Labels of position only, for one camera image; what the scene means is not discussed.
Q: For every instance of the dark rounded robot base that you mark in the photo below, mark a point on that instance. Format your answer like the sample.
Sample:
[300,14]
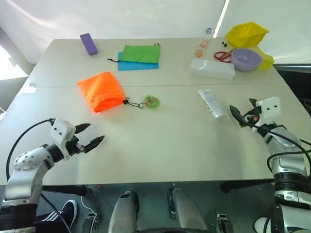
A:
[170,230]

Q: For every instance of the small yellow plastic bin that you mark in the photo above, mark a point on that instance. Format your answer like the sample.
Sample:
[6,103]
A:
[267,61]

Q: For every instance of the white rectangular box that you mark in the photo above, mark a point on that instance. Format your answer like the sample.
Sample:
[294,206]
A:
[211,69]

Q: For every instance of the grey robot leg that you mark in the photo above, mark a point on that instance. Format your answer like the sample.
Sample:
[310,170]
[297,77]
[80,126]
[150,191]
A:
[184,211]
[124,213]

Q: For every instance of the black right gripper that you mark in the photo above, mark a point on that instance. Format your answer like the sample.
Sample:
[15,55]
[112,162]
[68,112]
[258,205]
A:
[250,119]

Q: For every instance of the black table frame beam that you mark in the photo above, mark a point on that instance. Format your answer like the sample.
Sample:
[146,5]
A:
[243,185]
[68,189]

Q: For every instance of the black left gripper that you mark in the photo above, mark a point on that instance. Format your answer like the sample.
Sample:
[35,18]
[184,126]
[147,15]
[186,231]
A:
[74,146]

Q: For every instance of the purple plastic bowl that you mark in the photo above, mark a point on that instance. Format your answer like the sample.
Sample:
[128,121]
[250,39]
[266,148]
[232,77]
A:
[245,60]

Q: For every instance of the grey right robot leg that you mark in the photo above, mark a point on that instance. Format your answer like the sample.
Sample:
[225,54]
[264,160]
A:
[184,211]

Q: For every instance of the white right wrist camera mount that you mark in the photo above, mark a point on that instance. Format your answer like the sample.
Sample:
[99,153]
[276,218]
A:
[268,108]

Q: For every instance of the grey left robot leg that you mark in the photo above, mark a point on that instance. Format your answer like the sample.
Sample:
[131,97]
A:
[124,213]

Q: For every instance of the dark striped trouser leg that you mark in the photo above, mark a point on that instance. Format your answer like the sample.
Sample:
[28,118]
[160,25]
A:
[48,218]

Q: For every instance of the clear plastic bottle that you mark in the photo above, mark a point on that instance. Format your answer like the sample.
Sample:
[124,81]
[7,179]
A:
[204,43]

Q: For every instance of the purple foam block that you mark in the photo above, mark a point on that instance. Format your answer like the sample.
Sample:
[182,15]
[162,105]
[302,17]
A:
[88,43]

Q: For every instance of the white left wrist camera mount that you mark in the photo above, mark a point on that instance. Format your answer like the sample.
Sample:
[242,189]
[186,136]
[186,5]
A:
[60,131]

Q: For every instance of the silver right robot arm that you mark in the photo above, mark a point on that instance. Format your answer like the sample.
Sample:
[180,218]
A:
[289,165]

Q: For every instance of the metal foot bracket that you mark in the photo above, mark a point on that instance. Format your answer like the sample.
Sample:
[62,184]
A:
[224,223]
[90,223]

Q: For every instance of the black side furniture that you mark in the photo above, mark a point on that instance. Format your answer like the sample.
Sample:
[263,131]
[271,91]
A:
[296,80]

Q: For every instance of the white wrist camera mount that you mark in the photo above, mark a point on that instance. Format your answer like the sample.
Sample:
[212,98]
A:
[60,131]
[268,108]

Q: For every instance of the small green packet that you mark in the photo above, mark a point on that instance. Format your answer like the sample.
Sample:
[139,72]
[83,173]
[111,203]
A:
[153,102]

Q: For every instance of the yellow bag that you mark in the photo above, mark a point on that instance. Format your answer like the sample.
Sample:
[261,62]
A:
[243,34]

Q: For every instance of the white cream tube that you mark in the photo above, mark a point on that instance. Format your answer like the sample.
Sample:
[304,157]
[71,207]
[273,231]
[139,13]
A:
[212,104]

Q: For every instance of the dark sneaker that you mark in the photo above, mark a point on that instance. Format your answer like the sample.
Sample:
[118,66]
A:
[70,213]

